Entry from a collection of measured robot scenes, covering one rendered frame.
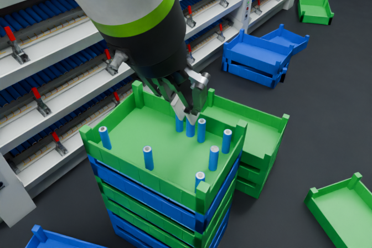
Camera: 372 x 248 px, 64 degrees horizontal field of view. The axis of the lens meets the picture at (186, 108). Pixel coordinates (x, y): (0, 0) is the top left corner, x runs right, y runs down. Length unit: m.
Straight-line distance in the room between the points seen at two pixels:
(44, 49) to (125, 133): 0.34
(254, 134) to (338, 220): 0.39
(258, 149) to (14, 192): 0.78
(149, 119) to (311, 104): 0.95
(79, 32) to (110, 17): 0.68
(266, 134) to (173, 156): 0.49
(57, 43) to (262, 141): 0.71
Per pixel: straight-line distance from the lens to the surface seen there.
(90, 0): 0.27
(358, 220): 1.18
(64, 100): 1.01
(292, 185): 1.17
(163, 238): 0.82
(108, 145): 0.69
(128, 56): 0.33
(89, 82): 1.06
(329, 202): 1.18
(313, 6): 2.51
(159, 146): 0.69
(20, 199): 1.11
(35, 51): 0.91
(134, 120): 0.76
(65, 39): 0.94
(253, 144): 1.03
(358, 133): 1.46
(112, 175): 0.71
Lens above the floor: 0.93
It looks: 42 degrees down
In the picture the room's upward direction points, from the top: straight up
